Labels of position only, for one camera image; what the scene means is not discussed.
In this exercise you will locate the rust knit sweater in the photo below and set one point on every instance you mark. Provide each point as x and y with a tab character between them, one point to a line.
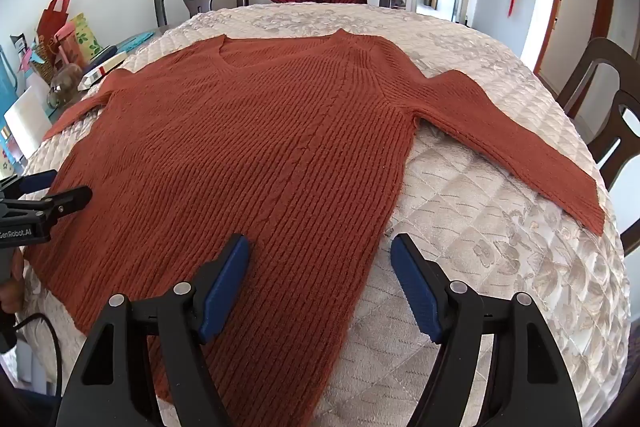
275	132

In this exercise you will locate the white card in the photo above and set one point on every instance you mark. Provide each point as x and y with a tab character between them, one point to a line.
27	122

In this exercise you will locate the dark blue case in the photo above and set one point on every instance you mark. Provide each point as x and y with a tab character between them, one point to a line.
104	55

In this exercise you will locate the wicker basket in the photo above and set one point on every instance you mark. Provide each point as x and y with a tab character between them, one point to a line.
42	67

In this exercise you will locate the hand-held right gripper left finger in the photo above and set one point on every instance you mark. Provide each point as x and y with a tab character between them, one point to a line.
227	287

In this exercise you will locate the turquoise flat tray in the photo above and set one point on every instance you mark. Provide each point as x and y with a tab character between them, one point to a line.
135	42

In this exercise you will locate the pink bottle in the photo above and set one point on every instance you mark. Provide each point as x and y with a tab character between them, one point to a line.
66	44

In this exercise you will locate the green floral bag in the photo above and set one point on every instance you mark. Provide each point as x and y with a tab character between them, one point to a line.
87	37

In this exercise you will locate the beige quilted floral tablecloth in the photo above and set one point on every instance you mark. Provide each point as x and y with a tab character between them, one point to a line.
500	232

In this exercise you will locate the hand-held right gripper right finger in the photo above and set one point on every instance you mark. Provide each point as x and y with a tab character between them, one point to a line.
415	287

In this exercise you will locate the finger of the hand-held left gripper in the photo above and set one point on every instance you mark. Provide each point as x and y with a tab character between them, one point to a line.
40	180
70	198

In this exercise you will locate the red gift bag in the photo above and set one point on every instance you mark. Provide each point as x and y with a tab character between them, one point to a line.
50	24

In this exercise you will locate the floral printed box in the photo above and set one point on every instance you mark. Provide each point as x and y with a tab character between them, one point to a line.
10	157

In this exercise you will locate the person's left hand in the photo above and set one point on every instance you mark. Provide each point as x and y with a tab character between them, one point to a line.
16	289

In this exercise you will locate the round glass jar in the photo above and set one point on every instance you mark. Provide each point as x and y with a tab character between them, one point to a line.
65	87

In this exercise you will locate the turquoise plastic jug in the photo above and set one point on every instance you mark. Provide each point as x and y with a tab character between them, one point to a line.
6	82

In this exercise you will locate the white and red box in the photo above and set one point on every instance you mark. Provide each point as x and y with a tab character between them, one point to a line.
100	73

